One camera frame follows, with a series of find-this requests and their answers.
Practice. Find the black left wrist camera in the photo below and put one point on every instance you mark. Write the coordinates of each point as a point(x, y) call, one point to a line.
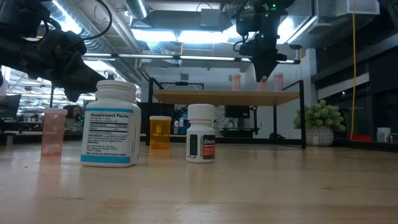
point(62, 45)

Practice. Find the red-pink pill vial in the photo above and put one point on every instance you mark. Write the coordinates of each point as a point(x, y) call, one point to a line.
point(262, 86)
point(236, 83)

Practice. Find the wooden shelf black metal frame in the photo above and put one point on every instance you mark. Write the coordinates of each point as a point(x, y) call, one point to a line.
point(224, 98)

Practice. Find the pale pink pill vial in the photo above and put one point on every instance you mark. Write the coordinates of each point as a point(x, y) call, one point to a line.
point(53, 130)

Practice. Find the small white Excedrin bottle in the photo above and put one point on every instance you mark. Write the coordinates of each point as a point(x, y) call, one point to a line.
point(200, 133)

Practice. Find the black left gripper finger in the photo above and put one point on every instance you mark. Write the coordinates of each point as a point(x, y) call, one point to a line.
point(88, 77)
point(73, 93)

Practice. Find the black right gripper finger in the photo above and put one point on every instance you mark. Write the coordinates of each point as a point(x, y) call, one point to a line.
point(259, 70)
point(270, 67)

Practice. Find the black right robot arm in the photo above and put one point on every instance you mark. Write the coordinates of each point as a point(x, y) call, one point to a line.
point(267, 21)

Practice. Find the large white blue-striped supplement bottle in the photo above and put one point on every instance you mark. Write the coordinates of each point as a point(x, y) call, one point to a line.
point(109, 137)

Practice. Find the silver ventilation duct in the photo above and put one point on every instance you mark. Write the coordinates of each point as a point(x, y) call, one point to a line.
point(136, 7)

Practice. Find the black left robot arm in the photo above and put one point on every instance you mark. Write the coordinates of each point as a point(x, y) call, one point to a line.
point(18, 15)

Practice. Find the large amber pill vial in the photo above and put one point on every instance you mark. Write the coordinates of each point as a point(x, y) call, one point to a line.
point(160, 133)

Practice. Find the long ceiling light strip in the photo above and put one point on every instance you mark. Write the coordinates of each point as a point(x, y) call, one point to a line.
point(205, 58)

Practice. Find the purple pill vial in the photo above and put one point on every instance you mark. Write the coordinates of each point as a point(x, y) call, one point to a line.
point(278, 83)

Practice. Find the person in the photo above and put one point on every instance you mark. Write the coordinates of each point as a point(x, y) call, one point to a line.
point(183, 113)
point(74, 115)

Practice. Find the red box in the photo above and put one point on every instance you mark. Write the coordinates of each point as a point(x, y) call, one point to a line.
point(361, 138)

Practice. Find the green succulent in patterned pot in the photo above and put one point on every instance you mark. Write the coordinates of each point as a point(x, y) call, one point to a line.
point(320, 121)

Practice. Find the black monitor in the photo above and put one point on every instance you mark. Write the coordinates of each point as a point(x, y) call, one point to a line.
point(236, 112)
point(9, 105)

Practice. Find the black ceiling security camera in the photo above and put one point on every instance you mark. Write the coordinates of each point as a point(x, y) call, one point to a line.
point(295, 46)

